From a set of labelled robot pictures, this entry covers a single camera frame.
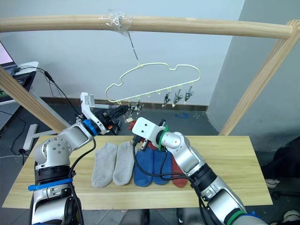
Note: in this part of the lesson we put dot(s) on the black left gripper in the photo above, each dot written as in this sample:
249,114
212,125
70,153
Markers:
106,119

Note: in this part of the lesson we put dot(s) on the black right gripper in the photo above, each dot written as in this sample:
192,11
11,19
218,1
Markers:
138,141

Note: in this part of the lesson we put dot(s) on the metal hanger clip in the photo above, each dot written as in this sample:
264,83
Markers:
188,95
139,107
166,99
133,109
177,97
127,117

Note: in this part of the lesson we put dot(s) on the red sock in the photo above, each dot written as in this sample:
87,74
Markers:
130,126
179,180

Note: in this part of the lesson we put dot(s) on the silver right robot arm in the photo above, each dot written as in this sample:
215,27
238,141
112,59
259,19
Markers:
187,159

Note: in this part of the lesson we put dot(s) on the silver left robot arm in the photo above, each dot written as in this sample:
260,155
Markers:
58,150

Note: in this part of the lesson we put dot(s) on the green wrist zip tie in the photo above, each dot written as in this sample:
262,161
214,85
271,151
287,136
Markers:
161,140

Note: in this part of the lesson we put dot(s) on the grey sock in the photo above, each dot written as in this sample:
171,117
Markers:
104,164
123,164

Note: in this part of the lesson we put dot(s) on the blue sock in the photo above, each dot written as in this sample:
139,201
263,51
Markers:
159,168
143,171

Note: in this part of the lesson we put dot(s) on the white metal stand base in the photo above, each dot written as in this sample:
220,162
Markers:
35,136

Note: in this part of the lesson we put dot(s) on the clear adhesive tape wrap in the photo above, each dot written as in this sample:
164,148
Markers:
117,21

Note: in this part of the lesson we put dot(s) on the blue zip tie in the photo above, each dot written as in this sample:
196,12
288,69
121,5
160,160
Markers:
49,185

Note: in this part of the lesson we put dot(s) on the white side desk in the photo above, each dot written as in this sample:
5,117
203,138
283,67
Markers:
28,66

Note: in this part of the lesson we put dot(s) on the light wooden rack crossbar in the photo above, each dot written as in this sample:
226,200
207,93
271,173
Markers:
187,24

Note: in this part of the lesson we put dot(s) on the white perforated board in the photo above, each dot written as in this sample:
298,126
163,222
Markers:
8,112

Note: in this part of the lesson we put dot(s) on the open laptop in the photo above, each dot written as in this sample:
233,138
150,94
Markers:
5,56

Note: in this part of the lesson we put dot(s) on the white shoe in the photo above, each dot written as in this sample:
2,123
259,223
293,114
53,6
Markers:
272,183
291,215

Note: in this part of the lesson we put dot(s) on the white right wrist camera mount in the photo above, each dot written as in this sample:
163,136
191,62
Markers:
145,130

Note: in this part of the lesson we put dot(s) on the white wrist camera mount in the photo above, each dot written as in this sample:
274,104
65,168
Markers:
145,130
87,110

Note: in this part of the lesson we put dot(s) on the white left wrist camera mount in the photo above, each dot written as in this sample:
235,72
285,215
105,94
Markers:
87,110

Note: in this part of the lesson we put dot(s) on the cream cloud-shaped clip hanger frame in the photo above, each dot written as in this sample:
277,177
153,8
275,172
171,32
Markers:
153,64

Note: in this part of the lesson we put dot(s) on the light wooden rack side post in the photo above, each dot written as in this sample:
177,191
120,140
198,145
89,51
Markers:
25,103
260,82

